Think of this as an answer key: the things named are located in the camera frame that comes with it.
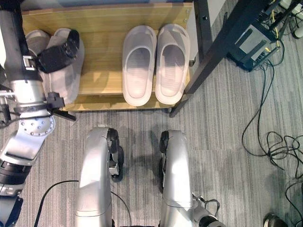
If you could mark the wooden shoe rack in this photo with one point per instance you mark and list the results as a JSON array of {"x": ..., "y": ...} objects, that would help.
[{"x": 104, "y": 28}]

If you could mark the silver robot leg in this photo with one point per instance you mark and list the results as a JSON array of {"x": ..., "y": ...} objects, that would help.
[
  {"x": 176, "y": 170},
  {"x": 94, "y": 170}
]

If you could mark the silver left robot leg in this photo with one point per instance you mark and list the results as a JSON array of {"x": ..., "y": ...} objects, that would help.
[{"x": 94, "y": 170}]

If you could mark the black and grey router box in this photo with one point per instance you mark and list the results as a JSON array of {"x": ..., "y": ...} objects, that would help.
[{"x": 254, "y": 45}]

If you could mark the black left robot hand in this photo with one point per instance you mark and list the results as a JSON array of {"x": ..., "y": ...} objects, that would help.
[{"x": 56, "y": 55}]

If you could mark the silver right robot leg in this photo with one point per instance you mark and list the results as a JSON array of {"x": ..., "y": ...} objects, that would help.
[{"x": 176, "y": 170}]

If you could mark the black table frame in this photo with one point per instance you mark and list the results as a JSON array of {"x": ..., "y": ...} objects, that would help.
[{"x": 213, "y": 54}]

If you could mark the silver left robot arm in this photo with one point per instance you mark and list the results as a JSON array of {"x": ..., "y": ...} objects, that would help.
[{"x": 27, "y": 142}]

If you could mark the white closed-toe slipper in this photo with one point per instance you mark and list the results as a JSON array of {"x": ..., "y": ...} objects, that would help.
[
  {"x": 138, "y": 71},
  {"x": 172, "y": 68}
]

